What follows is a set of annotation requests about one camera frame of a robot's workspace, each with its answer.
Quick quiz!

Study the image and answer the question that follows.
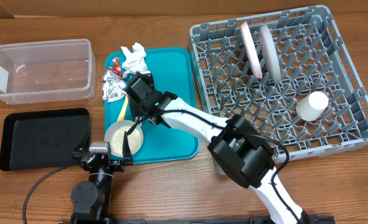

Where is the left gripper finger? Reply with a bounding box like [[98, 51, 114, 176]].
[[122, 131, 132, 159], [78, 131, 90, 152]]

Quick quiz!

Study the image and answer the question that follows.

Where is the white plastic fork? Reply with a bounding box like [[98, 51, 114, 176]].
[[134, 116, 142, 126]]

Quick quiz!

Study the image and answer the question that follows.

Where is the yellow plastic spoon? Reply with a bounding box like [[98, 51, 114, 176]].
[[117, 95, 129, 122]]

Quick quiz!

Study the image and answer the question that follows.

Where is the white plate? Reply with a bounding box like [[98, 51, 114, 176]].
[[240, 22, 263, 79]]

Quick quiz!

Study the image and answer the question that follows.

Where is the grey deep plate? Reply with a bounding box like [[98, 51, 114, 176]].
[[259, 25, 281, 82]]

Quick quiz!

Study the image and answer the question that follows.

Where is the grey dishwasher rack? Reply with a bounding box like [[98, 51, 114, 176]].
[[189, 5, 368, 163]]

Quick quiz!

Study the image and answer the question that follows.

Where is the white plastic cup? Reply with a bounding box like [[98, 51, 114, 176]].
[[296, 91, 329, 121]]

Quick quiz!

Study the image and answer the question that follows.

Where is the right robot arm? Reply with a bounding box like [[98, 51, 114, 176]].
[[129, 90, 311, 223]]

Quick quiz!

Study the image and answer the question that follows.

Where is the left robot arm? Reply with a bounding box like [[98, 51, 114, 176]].
[[70, 132, 133, 223]]

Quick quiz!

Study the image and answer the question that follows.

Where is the grey bowl with rice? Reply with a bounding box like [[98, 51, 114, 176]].
[[105, 120, 143, 157]]

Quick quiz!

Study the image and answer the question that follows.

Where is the crumpled foil wrapper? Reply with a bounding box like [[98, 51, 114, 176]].
[[102, 57, 126, 103]]

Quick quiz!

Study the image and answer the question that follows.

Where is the crumpled white napkin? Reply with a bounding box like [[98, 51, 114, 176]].
[[121, 42, 148, 78]]

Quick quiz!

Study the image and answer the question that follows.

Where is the teal serving tray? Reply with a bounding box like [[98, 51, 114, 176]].
[[133, 47, 200, 164]]

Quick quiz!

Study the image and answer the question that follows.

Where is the black plastic tray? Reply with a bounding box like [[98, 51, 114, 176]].
[[0, 108, 90, 171]]

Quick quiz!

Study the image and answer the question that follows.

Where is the clear plastic bin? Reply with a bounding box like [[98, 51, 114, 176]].
[[0, 39, 96, 105]]

